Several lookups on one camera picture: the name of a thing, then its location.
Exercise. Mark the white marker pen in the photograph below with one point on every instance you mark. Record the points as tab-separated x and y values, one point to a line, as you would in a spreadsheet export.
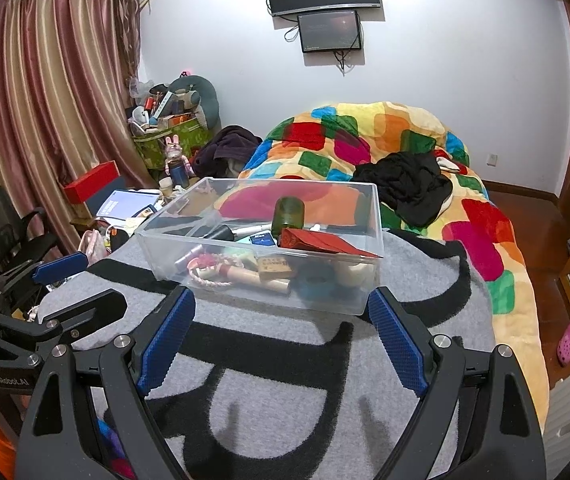
250	231

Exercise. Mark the colourful patchwork quilt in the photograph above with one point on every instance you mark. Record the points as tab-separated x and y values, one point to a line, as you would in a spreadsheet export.
390	130

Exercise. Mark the blue white booklet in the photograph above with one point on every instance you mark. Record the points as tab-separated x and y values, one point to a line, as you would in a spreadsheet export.
125	205

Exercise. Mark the dark purple clothing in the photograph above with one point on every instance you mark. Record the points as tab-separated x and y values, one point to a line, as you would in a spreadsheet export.
225	147

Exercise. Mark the striped pink curtain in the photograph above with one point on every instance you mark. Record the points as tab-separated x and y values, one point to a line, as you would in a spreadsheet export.
40	100

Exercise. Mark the pink clear bag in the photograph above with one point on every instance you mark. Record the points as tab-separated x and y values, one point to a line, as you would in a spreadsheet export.
94	245

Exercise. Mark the small brown box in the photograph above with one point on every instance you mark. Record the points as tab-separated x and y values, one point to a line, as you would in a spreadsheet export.
276	267

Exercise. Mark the white wall outlet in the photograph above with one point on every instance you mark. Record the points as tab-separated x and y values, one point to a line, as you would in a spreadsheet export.
491	160

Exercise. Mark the grey neck pillow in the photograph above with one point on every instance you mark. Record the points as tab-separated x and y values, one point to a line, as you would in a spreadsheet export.
210	102

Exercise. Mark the grey blue box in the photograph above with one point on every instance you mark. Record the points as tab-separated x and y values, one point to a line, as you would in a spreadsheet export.
110	200

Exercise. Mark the green bottle white label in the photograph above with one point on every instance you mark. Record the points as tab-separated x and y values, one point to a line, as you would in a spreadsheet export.
289	215

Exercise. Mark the black chair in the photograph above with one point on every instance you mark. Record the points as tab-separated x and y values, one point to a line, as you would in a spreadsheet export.
10	225

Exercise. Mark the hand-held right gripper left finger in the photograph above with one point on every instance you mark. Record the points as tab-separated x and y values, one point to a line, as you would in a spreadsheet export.
165	345

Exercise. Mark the wooden stick toy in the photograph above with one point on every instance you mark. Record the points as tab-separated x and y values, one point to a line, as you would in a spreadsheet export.
255	280

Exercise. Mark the small wall monitor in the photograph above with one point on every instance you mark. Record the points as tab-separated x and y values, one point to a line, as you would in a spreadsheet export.
329	30

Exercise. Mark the red box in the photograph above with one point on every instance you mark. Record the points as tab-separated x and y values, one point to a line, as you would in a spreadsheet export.
90	185

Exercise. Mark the white jar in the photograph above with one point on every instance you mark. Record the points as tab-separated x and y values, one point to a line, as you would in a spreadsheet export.
166	186

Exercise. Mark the clear plastic box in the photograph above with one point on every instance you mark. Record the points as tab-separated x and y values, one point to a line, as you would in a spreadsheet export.
185	220

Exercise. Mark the pink rabbit bottle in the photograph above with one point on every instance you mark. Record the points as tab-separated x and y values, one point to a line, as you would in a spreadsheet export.
176	165

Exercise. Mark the black clothing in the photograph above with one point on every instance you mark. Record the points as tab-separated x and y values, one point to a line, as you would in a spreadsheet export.
410	185

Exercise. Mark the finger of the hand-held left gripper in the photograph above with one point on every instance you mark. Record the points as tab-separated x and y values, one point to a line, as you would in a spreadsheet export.
60	266
90	310

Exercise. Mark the green storage bag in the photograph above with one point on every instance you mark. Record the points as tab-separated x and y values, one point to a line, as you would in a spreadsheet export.
165	147

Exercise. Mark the small blue box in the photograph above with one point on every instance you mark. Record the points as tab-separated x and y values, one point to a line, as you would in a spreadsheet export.
261	239

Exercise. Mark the blue tape roll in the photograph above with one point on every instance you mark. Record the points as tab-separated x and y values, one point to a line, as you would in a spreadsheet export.
315	287

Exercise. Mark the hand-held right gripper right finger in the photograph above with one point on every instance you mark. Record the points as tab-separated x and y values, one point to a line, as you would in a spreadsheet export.
397	345

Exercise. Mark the red packet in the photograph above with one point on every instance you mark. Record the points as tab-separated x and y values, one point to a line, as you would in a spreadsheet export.
320	242

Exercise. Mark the pink clog shoe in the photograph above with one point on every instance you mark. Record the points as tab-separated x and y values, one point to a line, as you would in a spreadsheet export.
567	345

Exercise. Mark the grey black blanket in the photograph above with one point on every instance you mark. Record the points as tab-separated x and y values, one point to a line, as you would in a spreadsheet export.
265	360

